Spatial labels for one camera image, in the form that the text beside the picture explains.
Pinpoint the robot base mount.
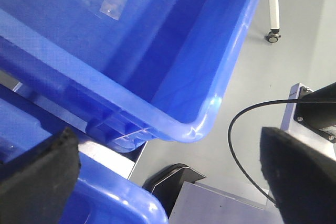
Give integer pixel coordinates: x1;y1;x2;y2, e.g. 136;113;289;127
280;83;335;160

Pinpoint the steel centre divider bar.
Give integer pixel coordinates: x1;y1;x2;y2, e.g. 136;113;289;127
1;86;146;179

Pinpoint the blue source bin with buttons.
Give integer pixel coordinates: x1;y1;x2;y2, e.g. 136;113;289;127
0;98;169;224

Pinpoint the black cable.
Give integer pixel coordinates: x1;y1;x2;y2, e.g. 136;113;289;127
227;99;307;205

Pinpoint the blue destination bin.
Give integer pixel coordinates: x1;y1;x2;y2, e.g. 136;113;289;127
1;0;259;152

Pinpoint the white caster leg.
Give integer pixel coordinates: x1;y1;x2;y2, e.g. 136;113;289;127
265;0;281;44

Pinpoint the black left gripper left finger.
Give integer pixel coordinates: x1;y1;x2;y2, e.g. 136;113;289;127
1;128;80;223

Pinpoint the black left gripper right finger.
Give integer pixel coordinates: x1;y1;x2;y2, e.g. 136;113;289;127
260;127;335;223

